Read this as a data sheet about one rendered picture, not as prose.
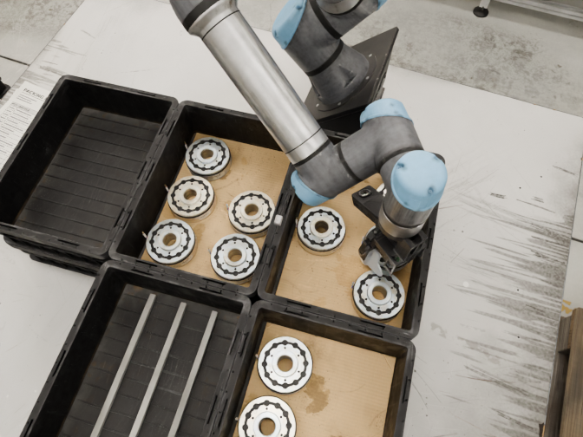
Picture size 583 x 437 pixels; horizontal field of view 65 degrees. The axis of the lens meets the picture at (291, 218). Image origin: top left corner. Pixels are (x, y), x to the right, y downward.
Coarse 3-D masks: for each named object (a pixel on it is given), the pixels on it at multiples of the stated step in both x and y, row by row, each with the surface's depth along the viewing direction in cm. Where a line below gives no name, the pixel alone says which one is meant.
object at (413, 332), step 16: (288, 192) 94; (288, 208) 92; (432, 224) 90; (272, 240) 89; (432, 240) 89; (272, 256) 89; (288, 304) 85; (304, 304) 84; (416, 304) 83; (352, 320) 82; (368, 320) 82; (416, 320) 82; (400, 336) 81
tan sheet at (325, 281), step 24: (360, 216) 102; (360, 240) 100; (288, 264) 98; (312, 264) 97; (336, 264) 97; (360, 264) 97; (408, 264) 97; (288, 288) 95; (312, 288) 95; (336, 288) 95
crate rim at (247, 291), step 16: (176, 112) 103; (224, 112) 103; (240, 112) 103; (160, 144) 99; (144, 176) 96; (288, 176) 95; (144, 192) 95; (128, 208) 93; (128, 224) 91; (272, 224) 91; (112, 256) 88; (128, 256) 88; (160, 272) 87; (176, 272) 87; (256, 272) 86; (224, 288) 85; (240, 288) 85; (256, 288) 85
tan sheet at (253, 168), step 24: (240, 144) 111; (240, 168) 108; (264, 168) 108; (216, 192) 105; (240, 192) 105; (264, 192) 105; (168, 216) 103; (216, 216) 103; (216, 240) 100; (264, 240) 100; (192, 264) 98
